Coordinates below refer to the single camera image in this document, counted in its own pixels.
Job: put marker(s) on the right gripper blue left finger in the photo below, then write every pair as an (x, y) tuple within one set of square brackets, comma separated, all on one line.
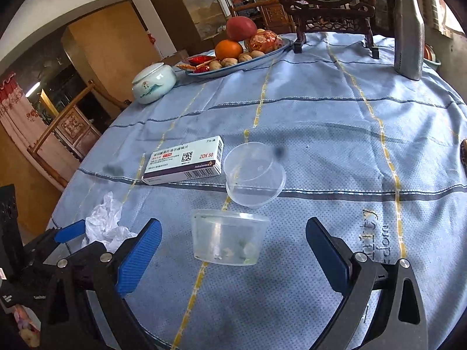
[(68, 320)]

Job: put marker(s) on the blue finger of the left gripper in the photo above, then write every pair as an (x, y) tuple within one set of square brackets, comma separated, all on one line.
[(66, 234)]

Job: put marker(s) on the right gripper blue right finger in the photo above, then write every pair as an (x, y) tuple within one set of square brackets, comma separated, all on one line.
[(399, 320)]

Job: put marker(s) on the white tissue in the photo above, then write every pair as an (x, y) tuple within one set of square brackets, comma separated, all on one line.
[(102, 225)]

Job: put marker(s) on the clear plastic container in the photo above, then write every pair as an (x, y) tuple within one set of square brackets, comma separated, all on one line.
[(227, 238)]

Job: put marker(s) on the white medicine box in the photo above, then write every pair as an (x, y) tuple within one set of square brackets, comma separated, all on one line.
[(193, 160)]

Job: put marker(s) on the wooden armchair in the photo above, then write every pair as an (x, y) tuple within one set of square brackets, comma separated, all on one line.
[(76, 131)]

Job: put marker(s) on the red white curtain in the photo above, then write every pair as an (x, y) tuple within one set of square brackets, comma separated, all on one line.
[(24, 126)]

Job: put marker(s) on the blue striped tablecloth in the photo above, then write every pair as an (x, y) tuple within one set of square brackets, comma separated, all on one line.
[(374, 156)]

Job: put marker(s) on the brown leather wallet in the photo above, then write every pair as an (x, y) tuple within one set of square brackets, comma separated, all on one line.
[(463, 152)]

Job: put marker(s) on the white ceramic lidded jar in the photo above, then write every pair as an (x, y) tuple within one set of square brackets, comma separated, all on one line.
[(153, 82)]

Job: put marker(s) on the blue fruit plate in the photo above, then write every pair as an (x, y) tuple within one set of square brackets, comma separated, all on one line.
[(209, 73)]

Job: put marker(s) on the red candy packet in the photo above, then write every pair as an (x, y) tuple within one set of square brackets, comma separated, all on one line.
[(196, 64)]

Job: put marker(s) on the teal plastic basin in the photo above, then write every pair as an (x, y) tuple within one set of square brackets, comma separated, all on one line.
[(430, 57)]

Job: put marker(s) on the netted tangerine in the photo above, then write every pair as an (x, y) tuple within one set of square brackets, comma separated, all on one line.
[(265, 41)]

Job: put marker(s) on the grey metal bottle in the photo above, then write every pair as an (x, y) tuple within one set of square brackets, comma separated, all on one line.
[(409, 39)]

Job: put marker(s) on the orange fruit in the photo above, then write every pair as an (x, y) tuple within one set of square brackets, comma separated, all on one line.
[(228, 49)]

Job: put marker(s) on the red apple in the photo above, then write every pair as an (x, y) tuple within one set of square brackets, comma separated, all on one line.
[(240, 28)]

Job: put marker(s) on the round embroidered table screen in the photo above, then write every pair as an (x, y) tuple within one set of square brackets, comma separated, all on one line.
[(341, 16)]

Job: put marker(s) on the wooden glass display cabinet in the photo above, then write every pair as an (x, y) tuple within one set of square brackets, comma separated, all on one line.
[(193, 25)]

